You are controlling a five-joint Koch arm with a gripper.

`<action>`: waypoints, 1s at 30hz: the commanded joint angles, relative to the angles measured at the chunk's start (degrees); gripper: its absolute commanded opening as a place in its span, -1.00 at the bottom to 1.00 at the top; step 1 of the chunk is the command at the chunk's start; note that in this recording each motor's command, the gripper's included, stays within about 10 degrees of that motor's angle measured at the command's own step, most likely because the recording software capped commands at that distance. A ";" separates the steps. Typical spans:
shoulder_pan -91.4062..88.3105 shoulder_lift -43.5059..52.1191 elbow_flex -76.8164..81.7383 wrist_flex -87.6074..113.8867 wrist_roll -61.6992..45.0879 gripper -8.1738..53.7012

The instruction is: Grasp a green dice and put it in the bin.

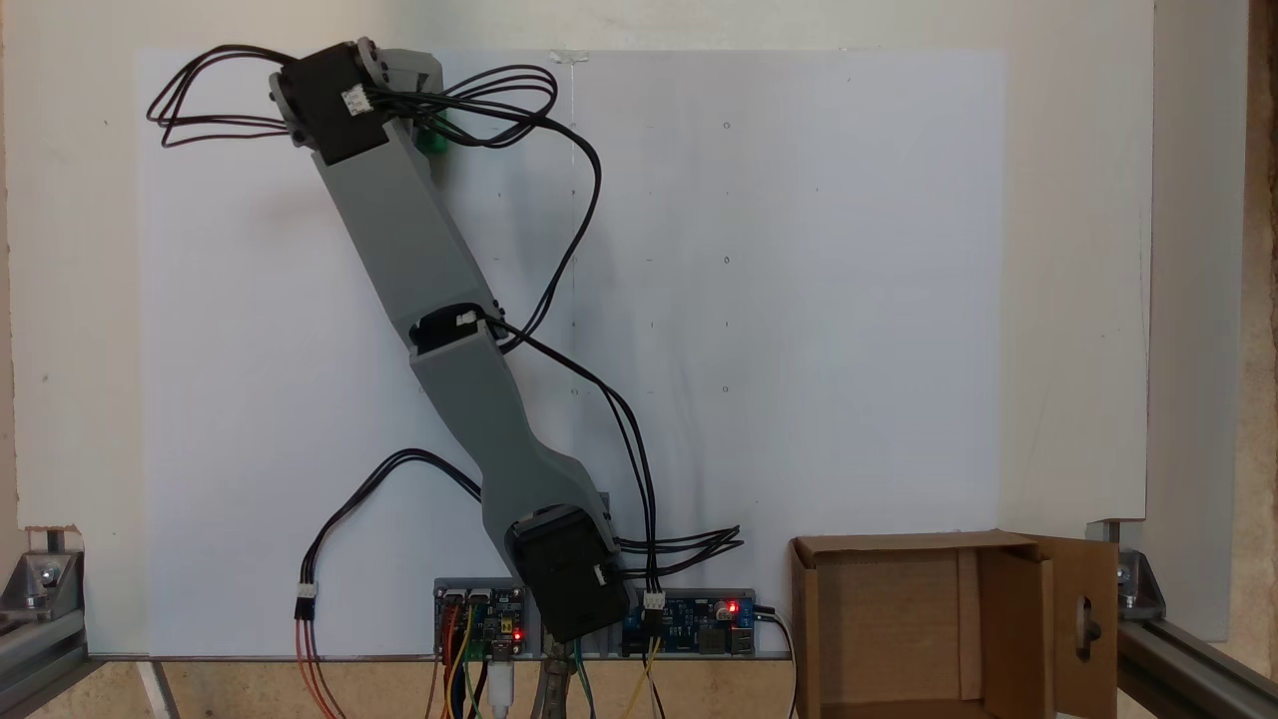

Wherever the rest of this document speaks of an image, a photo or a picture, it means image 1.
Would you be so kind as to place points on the green die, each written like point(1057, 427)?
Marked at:
point(434, 142)

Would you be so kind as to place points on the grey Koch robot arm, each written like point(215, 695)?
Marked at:
point(399, 240)

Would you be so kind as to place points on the clear tape strip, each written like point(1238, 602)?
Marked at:
point(569, 56)

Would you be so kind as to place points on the white paper sheet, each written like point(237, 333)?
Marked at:
point(799, 300)

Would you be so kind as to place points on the blue power circuit board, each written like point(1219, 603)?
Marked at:
point(699, 624)

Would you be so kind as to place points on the metal table clamp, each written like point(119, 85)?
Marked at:
point(552, 689)

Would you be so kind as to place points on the brown cardboard box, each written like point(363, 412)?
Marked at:
point(899, 619)

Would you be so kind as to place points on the metal corner bracket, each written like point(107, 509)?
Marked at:
point(1138, 589)
point(50, 584)

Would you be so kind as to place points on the aluminium frame post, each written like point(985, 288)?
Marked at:
point(40, 659)
point(1178, 669)

